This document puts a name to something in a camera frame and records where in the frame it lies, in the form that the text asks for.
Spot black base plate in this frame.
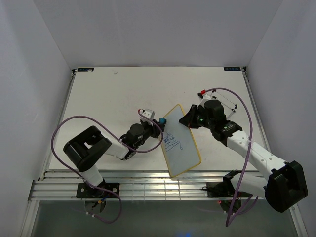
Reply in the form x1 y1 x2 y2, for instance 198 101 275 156
76 183 120 199
201 181 253 198

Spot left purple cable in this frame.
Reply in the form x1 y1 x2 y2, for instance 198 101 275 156
50 115 164 224

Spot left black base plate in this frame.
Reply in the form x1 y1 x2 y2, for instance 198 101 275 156
76 183 120 199

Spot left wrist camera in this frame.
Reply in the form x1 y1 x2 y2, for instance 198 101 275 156
138 109 155 123

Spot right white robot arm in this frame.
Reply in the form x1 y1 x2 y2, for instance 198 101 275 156
179 99 308 213

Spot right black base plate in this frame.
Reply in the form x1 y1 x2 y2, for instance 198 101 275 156
201 181 253 198

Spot aluminium frame rails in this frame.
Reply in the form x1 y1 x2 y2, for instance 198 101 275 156
19 69 309 237

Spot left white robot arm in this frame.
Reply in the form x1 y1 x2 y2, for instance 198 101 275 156
63 118 166 198

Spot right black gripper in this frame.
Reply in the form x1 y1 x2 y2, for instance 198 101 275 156
178 105 214 130

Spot wire whiteboard stand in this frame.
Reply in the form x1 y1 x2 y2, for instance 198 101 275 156
209 90 238 119

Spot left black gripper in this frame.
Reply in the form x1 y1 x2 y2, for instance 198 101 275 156
134 119 165 149

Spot right blue corner label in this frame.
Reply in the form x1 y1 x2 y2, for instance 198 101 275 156
223 67 241 71

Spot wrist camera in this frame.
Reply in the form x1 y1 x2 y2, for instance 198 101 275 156
138 109 155 123
197 90 212 107

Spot blue corner label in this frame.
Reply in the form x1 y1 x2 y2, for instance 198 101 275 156
77 68 94 72
223 67 241 71

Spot yellow framed small whiteboard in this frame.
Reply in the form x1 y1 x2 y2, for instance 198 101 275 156
161 104 202 178

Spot left blue corner label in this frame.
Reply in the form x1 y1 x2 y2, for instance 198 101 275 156
77 68 94 72

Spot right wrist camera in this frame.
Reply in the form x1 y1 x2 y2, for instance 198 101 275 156
197 90 212 107

